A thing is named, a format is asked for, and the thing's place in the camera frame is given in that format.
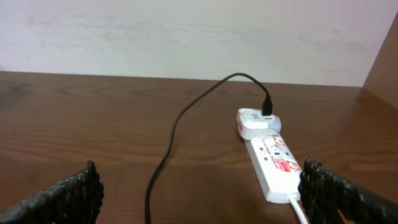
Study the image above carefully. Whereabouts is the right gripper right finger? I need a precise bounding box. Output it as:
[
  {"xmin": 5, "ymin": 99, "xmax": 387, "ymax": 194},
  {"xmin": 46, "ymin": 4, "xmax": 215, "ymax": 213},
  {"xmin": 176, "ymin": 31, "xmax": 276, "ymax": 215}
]
[{"xmin": 298, "ymin": 158, "xmax": 397, "ymax": 224}]

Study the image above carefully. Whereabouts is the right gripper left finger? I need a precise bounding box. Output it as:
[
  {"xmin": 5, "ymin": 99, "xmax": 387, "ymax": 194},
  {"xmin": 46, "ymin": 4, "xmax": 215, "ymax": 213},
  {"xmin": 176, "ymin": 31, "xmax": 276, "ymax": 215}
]
[{"xmin": 1, "ymin": 161, "xmax": 104, "ymax": 224}]

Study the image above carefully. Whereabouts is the white power strip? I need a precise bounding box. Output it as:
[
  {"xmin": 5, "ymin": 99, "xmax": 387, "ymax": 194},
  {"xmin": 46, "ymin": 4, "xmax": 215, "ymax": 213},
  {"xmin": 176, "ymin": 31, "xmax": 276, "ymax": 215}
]
[{"xmin": 245, "ymin": 135, "xmax": 302, "ymax": 203}]

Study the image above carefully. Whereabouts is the white power strip cord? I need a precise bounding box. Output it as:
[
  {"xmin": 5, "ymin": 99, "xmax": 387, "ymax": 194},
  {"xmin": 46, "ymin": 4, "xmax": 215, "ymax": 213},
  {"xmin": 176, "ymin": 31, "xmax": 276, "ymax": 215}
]
[{"xmin": 286, "ymin": 194, "xmax": 309, "ymax": 224}]

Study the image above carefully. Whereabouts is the white USB wall charger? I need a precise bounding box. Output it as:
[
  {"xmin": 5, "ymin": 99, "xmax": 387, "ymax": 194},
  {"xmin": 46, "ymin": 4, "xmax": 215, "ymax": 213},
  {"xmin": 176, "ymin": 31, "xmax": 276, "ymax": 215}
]
[{"xmin": 236, "ymin": 108, "xmax": 281, "ymax": 141}]

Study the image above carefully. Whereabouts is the black USB charging cable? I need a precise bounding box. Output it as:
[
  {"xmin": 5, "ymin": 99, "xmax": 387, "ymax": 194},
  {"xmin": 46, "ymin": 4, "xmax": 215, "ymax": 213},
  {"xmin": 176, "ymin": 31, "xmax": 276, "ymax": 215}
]
[{"xmin": 144, "ymin": 72, "xmax": 274, "ymax": 224}]

